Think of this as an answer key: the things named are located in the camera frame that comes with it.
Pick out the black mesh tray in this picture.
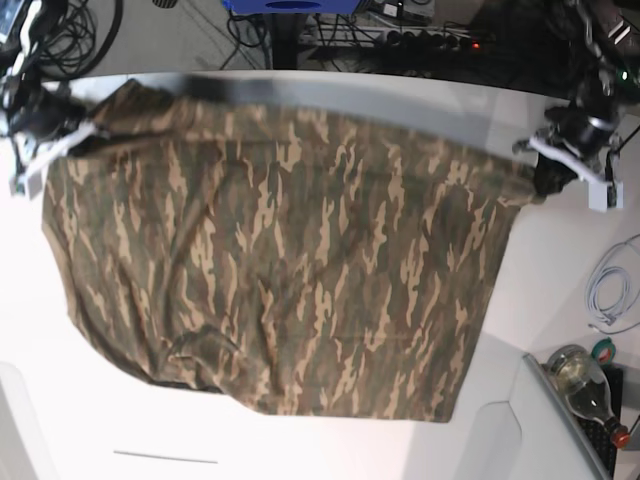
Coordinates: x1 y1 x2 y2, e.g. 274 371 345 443
575 365 624 478

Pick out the white paper label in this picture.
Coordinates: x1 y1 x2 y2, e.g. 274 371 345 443
112 450 219 465

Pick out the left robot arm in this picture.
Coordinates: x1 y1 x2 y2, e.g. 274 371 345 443
545 1 639 159

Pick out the camouflage t-shirt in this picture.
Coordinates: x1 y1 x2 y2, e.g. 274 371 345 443
42 81 546 423

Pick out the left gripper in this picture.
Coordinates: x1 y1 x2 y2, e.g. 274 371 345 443
544 104 621 160

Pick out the coiled white cable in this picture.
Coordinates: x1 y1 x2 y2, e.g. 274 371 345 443
585 234 640 335

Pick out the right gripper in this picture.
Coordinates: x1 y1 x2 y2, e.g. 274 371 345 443
4 87 88 143

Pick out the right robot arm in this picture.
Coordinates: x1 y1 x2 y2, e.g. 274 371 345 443
1 1 98 142

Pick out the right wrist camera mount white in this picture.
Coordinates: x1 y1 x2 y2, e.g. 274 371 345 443
9 122 104 200

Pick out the green tape roll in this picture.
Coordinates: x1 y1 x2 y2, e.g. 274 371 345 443
591 337 617 366

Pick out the black power strip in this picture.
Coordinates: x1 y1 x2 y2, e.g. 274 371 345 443
382 26 495 55

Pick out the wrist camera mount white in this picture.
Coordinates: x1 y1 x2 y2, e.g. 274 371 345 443
9 122 104 200
512 135 624 212

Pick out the blue bin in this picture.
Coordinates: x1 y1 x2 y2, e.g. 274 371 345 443
223 0 367 15

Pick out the clear plastic bottle red cap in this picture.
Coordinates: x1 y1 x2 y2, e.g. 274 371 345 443
546 344 631 449

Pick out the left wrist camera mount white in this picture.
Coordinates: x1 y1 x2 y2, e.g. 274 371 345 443
512 135 624 212

